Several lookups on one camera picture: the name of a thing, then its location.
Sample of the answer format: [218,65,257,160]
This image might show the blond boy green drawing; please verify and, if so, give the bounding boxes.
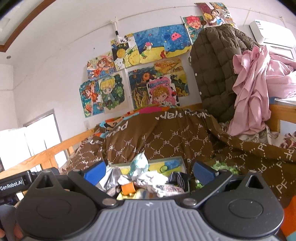
[98,72,129,114]

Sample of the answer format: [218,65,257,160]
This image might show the blue white mask wrapper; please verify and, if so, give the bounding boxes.
[129,150,149,180]

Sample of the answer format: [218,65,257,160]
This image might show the brown printed blanket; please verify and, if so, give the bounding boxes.
[58,107,296,241]

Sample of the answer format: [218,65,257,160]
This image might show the yellow planet drawing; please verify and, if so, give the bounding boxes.
[110,38,139,71]

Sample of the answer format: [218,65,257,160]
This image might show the orange landscape drawing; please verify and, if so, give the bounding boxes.
[153,57,184,75]

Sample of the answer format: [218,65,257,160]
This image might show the yellow beach drawing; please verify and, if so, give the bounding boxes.
[133,27,165,64]

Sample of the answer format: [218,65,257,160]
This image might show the white wall bracket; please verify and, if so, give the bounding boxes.
[109,17,121,38]

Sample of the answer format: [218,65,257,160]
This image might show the white air conditioner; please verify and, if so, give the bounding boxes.
[249,20,296,56]

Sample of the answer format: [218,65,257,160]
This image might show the small black white drawing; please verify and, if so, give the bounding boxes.
[117,34,135,45]

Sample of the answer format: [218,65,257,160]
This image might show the white cloud print towel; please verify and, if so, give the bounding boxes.
[146,183,186,198]

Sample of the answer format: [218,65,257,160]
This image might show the wooden bed side rail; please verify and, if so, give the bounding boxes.
[0,128,99,183]

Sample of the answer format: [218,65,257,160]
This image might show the pink cloth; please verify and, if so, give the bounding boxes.
[228,45,296,137]

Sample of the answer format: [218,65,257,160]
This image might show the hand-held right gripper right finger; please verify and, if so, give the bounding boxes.
[180,161,269,208]

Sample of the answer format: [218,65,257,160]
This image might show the red-haired child drawing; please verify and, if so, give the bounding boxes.
[181,14,207,45]

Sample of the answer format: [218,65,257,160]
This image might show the grey shallow box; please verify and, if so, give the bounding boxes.
[110,156,192,193]

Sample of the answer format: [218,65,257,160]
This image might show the yellow and black drawing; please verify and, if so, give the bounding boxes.
[170,71,190,97]

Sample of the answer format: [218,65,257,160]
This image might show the olive quilted jacket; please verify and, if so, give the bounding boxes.
[190,24,262,123]

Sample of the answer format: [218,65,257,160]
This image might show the window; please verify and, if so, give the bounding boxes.
[0,109,63,172]

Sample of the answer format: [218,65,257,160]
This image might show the cow-print boy portrait drawing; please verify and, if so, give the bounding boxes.
[147,77,181,108]

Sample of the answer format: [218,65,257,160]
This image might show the floral bed sheet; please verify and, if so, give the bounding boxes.
[218,122,296,150]

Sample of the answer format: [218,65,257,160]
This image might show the pink jellyfish sea drawing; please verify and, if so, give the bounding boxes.
[158,23,193,58]

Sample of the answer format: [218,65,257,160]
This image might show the wooden bed end board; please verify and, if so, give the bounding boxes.
[268,97,296,140]

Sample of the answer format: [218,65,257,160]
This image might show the orange-haired girl drawing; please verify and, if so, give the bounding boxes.
[87,52,117,79]

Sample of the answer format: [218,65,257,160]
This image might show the pastel striped sock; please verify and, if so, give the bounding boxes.
[116,188,162,200]

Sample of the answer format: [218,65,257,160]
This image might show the brown wooden trim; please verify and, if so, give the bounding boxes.
[0,0,56,53]

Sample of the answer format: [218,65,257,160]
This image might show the black striped sock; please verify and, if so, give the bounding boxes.
[167,171,190,193]

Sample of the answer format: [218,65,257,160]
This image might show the clear jar of green pellets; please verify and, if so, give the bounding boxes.
[194,160,240,189]

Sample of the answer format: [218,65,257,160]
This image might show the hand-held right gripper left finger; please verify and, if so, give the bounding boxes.
[30,160,119,208]

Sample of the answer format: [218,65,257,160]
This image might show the orange sock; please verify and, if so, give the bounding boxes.
[121,181,136,195]

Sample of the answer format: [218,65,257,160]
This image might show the pile of white grey socks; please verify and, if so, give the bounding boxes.
[96,165,123,193]

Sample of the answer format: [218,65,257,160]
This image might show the orange-haired fairy drawing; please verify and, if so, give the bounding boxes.
[79,79,105,117]

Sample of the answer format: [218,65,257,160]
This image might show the girl with fan drawing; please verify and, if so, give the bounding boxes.
[194,2,236,29]

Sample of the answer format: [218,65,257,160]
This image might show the sea plants clownfish drawing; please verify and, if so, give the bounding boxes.
[128,66,162,110]

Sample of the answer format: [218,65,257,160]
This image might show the magenta pillow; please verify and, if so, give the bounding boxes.
[141,105,163,114]

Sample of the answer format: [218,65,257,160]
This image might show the green frog drawing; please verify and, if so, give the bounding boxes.
[120,159,186,176]

